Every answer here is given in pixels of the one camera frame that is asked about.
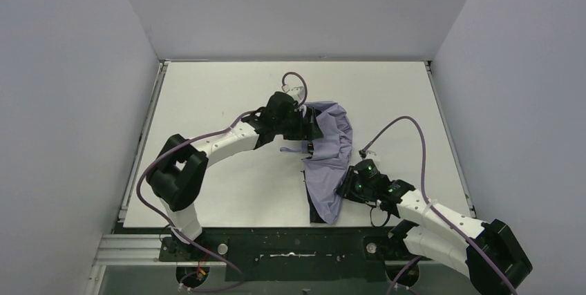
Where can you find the lavender folding umbrella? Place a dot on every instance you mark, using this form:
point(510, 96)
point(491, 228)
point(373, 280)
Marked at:
point(326, 168)

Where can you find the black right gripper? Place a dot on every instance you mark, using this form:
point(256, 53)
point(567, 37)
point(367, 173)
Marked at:
point(347, 185)

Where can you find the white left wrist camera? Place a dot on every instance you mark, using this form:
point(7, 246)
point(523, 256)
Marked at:
point(297, 93)

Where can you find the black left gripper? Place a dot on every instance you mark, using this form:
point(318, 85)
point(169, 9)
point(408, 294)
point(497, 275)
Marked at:
point(310, 130)

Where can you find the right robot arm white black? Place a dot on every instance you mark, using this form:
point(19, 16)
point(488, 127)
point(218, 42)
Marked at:
point(487, 253)

